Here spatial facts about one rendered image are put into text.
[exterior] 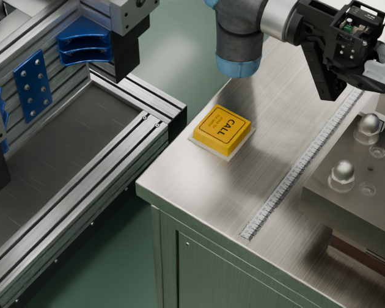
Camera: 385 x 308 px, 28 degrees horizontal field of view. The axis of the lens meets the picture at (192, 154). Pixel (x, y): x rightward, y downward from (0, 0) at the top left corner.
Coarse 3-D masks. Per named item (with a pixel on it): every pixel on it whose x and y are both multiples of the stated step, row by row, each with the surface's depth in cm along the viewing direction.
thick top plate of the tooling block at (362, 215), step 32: (352, 128) 112; (384, 128) 112; (352, 160) 108; (384, 160) 108; (320, 192) 105; (352, 192) 105; (384, 192) 105; (352, 224) 104; (384, 224) 102; (384, 256) 105
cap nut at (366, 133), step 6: (366, 114) 108; (372, 114) 107; (366, 120) 107; (372, 120) 107; (378, 120) 108; (360, 126) 109; (366, 126) 108; (372, 126) 107; (378, 126) 108; (354, 132) 111; (360, 132) 109; (366, 132) 108; (372, 132) 108; (378, 132) 109; (354, 138) 110; (360, 138) 110; (366, 138) 109; (372, 138) 109; (378, 138) 110; (366, 144) 110; (372, 144) 110
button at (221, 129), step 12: (216, 108) 128; (204, 120) 126; (216, 120) 126; (228, 120) 126; (240, 120) 126; (204, 132) 124; (216, 132) 125; (228, 132) 125; (240, 132) 125; (216, 144) 124; (228, 144) 123
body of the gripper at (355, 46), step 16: (304, 0) 109; (352, 0) 109; (304, 16) 110; (320, 16) 108; (336, 16) 107; (352, 16) 108; (368, 16) 107; (384, 16) 108; (288, 32) 111; (304, 32) 112; (320, 32) 110; (336, 32) 106; (352, 32) 107; (368, 32) 106; (336, 48) 108; (352, 48) 106; (368, 48) 111; (336, 64) 110; (352, 64) 109
